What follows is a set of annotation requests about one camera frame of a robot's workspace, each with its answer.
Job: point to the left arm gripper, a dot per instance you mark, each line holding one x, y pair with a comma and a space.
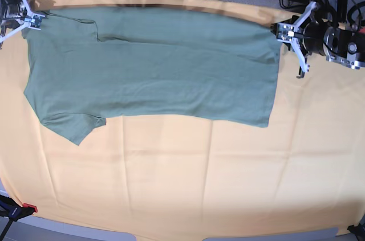
292, 33

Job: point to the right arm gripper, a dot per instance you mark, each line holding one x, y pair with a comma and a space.
17, 15

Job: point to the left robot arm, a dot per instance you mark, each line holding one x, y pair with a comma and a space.
309, 34

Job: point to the red black table clamp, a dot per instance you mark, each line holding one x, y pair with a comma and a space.
14, 212

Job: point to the yellow tablecloth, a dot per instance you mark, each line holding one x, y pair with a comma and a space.
182, 178

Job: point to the green T-shirt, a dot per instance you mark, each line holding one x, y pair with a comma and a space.
91, 64

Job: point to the black clamp right corner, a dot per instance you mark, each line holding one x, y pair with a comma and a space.
358, 230

